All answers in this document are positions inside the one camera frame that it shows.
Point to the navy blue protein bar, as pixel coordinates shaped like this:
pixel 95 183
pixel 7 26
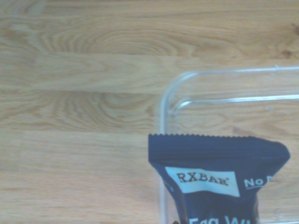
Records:
pixel 210 182

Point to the clear rectangular plastic container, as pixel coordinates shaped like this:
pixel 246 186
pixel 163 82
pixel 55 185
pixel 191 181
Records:
pixel 233 102

